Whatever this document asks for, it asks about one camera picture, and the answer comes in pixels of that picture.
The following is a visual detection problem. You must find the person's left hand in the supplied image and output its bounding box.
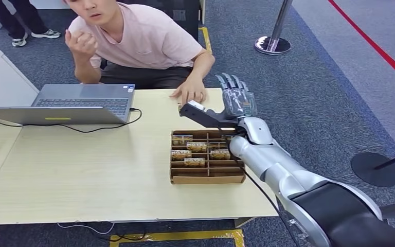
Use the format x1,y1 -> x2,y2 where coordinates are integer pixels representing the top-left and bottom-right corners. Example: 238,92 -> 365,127
169,75 -> 208,105

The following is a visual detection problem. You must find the person's right hand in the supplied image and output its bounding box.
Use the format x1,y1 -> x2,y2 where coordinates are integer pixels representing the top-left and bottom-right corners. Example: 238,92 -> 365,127
64,30 -> 98,64

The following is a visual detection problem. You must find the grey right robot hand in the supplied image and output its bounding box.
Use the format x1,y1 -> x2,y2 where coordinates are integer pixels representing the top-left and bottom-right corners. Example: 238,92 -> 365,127
215,72 -> 258,119

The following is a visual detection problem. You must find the wooden card organizer box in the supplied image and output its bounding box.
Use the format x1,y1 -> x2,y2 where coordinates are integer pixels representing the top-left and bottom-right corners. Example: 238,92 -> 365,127
169,129 -> 247,185

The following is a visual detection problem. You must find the standing person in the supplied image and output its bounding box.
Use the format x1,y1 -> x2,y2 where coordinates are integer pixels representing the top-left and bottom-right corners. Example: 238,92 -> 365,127
0,0 -> 62,48

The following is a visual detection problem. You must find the yellow floor tape strip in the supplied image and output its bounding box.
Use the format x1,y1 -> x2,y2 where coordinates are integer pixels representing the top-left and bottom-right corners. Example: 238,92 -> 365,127
198,26 -> 213,55

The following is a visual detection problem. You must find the grey laptop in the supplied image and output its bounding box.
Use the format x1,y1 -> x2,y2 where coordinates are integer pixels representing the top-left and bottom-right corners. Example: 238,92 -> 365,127
0,83 -> 136,126

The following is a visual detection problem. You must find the white cabinet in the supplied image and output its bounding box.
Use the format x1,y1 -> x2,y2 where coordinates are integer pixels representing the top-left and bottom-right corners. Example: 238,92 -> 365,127
0,50 -> 40,108

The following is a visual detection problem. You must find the table leg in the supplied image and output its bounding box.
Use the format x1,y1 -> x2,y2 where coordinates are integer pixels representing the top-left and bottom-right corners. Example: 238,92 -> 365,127
234,217 -> 257,228

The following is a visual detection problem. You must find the red floor tape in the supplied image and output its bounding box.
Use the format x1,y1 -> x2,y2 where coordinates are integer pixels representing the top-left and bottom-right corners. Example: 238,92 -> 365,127
327,0 -> 395,90

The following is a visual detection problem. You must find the chrome stanchion post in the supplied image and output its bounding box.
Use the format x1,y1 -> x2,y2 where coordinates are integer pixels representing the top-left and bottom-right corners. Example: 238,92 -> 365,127
254,0 -> 292,56

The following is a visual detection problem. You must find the black laptop cable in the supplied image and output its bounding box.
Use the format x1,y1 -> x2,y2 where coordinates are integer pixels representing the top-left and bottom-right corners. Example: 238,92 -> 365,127
0,108 -> 143,134

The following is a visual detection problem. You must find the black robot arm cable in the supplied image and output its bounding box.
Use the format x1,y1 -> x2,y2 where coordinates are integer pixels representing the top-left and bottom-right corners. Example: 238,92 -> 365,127
218,127 -> 302,247

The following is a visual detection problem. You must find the yellow floor tape frame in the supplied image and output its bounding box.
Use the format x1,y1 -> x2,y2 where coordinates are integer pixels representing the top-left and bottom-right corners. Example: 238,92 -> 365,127
109,229 -> 245,247

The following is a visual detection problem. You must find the black stanchion post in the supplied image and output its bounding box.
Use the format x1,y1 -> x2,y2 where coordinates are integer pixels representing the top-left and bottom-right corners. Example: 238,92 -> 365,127
350,149 -> 395,188

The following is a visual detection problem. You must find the black floor cable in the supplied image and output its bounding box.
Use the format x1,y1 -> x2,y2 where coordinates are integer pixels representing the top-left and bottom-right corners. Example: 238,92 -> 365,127
107,226 -> 148,243

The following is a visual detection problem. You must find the white floor cable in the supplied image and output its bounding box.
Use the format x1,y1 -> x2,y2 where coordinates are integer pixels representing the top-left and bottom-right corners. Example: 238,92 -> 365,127
57,222 -> 116,236

